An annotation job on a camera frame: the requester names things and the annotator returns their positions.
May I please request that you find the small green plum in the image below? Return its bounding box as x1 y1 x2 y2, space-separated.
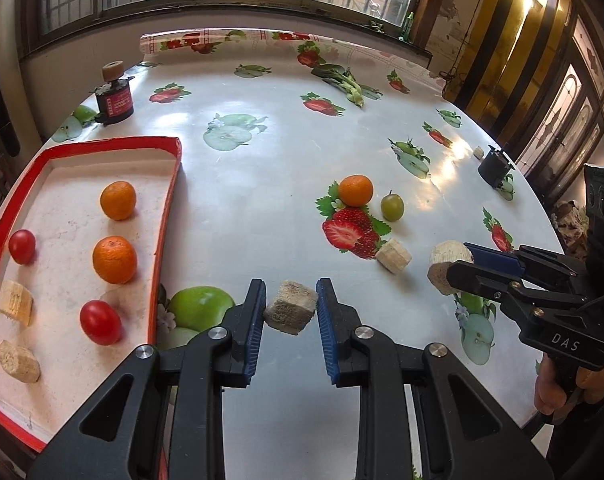
380 190 405 222

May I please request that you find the person's right hand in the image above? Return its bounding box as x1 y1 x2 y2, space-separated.
534 354 604 415

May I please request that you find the green leafy vegetable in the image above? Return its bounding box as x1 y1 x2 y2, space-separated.
311 63 369 109

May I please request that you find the beige spongy chunk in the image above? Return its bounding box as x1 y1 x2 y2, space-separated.
428 240 475 296
375 238 413 275
0 280 34 328
263 280 318 337
0 339 42 384

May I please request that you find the dark bottle with cork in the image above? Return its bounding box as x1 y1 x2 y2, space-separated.
93 61 135 126

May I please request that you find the large red tomato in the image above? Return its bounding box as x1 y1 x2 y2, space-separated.
79 299 123 346

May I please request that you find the orange mandarin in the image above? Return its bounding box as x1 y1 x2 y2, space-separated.
338 174 374 208
92 235 138 284
100 180 137 221

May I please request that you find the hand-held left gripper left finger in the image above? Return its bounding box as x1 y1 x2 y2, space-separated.
27 279 268 480

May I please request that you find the person's right forearm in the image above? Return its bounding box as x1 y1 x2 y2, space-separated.
546 400 604 480

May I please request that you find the stained glass wooden door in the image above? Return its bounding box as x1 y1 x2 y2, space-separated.
512 10 604 201

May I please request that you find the small red tomato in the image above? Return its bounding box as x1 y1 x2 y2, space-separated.
8 229 37 265

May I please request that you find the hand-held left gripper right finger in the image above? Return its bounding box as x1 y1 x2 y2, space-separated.
316 278 555 480

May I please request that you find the red cardboard tray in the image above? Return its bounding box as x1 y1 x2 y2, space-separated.
0 135 183 453

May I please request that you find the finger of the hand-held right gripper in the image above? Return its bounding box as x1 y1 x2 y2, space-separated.
463 242 529 278
446 260 520 311

